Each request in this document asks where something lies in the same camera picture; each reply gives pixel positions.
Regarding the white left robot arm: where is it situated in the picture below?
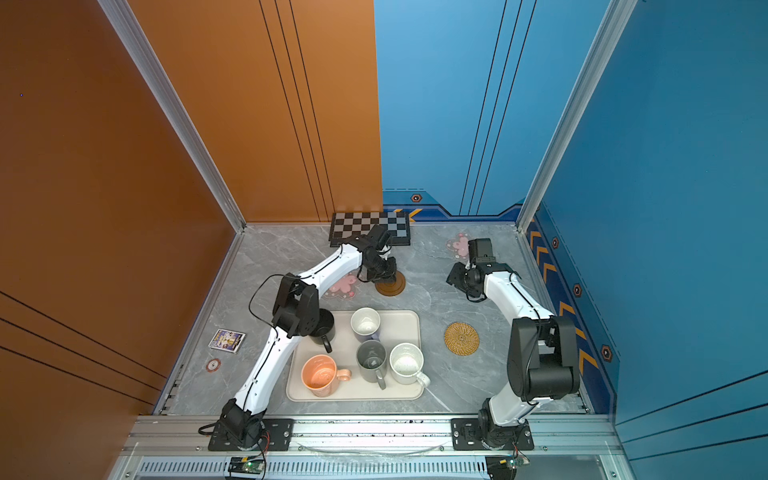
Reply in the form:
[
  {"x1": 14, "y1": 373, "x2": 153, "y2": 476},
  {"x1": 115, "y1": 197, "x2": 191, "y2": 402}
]
[{"x1": 213, "y1": 235, "x2": 397, "y2": 450}]

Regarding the aluminium right corner post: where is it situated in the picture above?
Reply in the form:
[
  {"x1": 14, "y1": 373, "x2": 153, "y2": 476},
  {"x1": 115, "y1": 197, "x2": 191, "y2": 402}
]
[{"x1": 516, "y1": 0, "x2": 638, "y2": 234}]

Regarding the small red round token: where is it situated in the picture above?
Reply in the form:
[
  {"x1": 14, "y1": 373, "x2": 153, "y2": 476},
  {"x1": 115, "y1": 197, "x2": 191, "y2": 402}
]
[{"x1": 205, "y1": 358, "x2": 221, "y2": 373}]

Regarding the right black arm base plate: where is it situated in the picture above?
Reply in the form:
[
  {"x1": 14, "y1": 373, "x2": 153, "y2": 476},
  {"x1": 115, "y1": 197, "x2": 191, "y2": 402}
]
[{"x1": 450, "y1": 417, "x2": 535, "y2": 451}]

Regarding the aluminium left corner post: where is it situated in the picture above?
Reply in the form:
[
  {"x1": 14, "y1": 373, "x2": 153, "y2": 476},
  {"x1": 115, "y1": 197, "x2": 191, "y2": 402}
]
[{"x1": 98, "y1": 0, "x2": 247, "y2": 233}]

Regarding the pink flower coaster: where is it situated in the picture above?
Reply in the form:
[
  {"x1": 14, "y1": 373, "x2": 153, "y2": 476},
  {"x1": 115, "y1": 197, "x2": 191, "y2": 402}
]
[
  {"x1": 327, "y1": 273, "x2": 358, "y2": 298},
  {"x1": 447, "y1": 233, "x2": 469, "y2": 260}
]

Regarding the tan rattan round coaster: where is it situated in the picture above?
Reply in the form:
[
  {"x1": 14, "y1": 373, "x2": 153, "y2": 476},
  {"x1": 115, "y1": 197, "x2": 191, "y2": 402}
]
[{"x1": 444, "y1": 322, "x2": 480, "y2": 356}]

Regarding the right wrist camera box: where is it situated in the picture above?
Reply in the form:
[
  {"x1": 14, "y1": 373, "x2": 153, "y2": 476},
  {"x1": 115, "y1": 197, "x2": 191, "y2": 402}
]
[{"x1": 468, "y1": 238, "x2": 496, "y2": 265}]

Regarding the black white chessboard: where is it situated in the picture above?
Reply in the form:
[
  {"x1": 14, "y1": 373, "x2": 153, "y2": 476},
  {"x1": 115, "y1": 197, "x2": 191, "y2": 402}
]
[{"x1": 329, "y1": 210, "x2": 411, "y2": 247}]

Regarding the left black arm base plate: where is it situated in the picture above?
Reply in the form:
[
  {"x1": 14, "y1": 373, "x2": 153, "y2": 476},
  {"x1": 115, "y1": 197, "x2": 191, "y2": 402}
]
[{"x1": 207, "y1": 418, "x2": 294, "y2": 453}]

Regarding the green circuit board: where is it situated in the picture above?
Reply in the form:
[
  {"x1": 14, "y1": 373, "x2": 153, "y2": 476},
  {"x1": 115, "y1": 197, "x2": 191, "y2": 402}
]
[{"x1": 227, "y1": 456, "x2": 266, "y2": 479}]

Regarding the white lavender mug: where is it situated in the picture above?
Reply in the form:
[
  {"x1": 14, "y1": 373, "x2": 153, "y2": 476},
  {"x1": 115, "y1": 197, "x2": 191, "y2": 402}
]
[{"x1": 350, "y1": 307, "x2": 381, "y2": 342}]

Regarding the orange pink mug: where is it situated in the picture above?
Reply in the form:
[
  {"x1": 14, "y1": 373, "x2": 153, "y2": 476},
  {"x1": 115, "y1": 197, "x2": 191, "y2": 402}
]
[{"x1": 301, "y1": 354, "x2": 352, "y2": 398}]

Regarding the aluminium corner post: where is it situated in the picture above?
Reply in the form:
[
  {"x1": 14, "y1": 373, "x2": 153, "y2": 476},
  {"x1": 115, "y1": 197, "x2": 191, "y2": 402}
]
[
  {"x1": 516, "y1": 0, "x2": 638, "y2": 234},
  {"x1": 98, "y1": 0, "x2": 247, "y2": 233}
]

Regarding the grey mug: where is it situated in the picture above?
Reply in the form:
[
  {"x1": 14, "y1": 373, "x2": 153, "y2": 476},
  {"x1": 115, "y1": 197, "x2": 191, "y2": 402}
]
[{"x1": 356, "y1": 340, "x2": 388, "y2": 390}]

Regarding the aluminium front rail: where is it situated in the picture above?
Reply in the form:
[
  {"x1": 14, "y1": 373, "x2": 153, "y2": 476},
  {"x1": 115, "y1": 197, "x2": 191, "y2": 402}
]
[{"x1": 108, "y1": 414, "x2": 634, "y2": 479}]

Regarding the purple playing card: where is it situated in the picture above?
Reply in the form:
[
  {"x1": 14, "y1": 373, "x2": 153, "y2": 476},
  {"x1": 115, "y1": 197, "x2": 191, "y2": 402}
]
[{"x1": 208, "y1": 329, "x2": 246, "y2": 353}]

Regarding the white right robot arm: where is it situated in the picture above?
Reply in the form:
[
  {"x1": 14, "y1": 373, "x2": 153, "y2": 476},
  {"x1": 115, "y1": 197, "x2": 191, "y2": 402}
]
[{"x1": 446, "y1": 262, "x2": 581, "y2": 450}]

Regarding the beige serving tray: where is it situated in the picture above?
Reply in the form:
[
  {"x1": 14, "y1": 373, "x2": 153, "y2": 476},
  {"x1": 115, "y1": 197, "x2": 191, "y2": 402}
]
[{"x1": 285, "y1": 310, "x2": 424, "y2": 402}]

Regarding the black mug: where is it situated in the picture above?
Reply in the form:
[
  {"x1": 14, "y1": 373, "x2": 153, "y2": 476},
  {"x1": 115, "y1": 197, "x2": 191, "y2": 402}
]
[{"x1": 309, "y1": 309, "x2": 336, "y2": 353}]

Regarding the small right circuit board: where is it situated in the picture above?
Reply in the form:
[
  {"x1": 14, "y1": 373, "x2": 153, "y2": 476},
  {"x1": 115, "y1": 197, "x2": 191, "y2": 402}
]
[{"x1": 485, "y1": 456, "x2": 526, "y2": 480}]

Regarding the brown wooden round coaster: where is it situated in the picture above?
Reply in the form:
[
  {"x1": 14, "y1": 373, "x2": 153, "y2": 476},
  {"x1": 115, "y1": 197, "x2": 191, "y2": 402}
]
[{"x1": 375, "y1": 271, "x2": 406, "y2": 297}]

